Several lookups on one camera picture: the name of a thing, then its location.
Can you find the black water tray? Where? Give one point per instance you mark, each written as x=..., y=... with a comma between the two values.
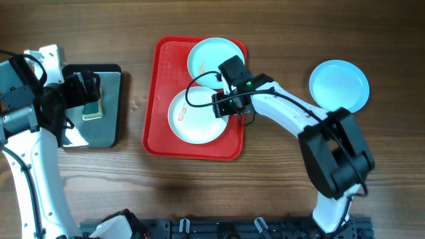
x=102, y=132

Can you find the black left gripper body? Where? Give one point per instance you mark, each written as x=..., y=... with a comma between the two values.
x=72, y=93

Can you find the white stained plate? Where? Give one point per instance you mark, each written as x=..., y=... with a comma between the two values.
x=194, y=125

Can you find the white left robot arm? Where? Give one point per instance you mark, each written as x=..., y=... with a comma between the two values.
x=44, y=108

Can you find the light blue stained plate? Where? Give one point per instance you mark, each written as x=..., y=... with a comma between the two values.
x=208, y=54

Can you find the red plastic tray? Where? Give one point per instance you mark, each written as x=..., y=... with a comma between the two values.
x=169, y=77

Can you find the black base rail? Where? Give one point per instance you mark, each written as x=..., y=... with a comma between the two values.
x=285, y=228

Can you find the green and yellow sponge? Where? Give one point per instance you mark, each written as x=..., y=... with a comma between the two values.
x=92, y=110

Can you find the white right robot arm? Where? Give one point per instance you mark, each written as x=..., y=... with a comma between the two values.
x=335, y=153

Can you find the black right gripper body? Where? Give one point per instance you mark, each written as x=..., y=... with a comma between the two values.
x=228, y=107

